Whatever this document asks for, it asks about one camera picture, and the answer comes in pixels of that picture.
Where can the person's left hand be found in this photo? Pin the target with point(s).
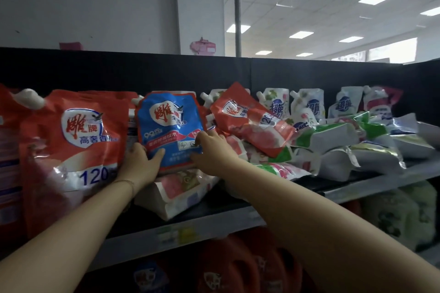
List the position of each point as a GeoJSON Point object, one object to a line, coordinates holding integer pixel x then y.
{"type": "Point", "coordinates": [141, 169]}

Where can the person's right hand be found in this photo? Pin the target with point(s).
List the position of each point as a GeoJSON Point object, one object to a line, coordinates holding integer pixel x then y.
{"type": "Point", "coordinates": [215, 155]}

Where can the blue Diao detergent pouch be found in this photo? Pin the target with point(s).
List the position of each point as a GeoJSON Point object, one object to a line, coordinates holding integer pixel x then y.
{"type": "Point", "coordinates": [165, 131]}

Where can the group of Chaoneng floral pouches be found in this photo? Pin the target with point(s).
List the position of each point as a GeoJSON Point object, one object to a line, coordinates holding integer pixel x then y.
{"type": "Point", "coordinates": [326, 138]}

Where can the person's right forearm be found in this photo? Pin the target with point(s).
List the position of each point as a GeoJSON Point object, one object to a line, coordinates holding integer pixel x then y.
{"type": "Point", "coordinates": [326, 234]}

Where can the person's left forearm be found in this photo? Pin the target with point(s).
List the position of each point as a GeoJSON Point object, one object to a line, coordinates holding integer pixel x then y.
{"type": "Point", "coordinates": [62, 241]}

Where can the row of coloured detergent jugs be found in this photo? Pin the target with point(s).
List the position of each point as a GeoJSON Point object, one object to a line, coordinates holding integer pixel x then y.
{"type": "Point", "coordinates": [227, 262]}

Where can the yellow price label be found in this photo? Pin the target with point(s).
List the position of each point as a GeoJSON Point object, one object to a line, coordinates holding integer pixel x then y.
{"type": "Point", "coordinates": [187, 234]}

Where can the pink bagged item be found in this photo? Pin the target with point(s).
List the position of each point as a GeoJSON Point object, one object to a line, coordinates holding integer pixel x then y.
{"type": "Point", "coordinates": [202, 47]}

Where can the pink sticky note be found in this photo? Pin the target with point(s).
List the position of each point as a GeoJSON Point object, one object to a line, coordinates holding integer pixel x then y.
{"type": "Point", "coordinates": [70, 46]}

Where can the grey vertical pole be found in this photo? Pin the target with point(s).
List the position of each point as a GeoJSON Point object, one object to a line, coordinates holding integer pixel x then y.
{"type": "Point", "coordinates": [237, 1]}

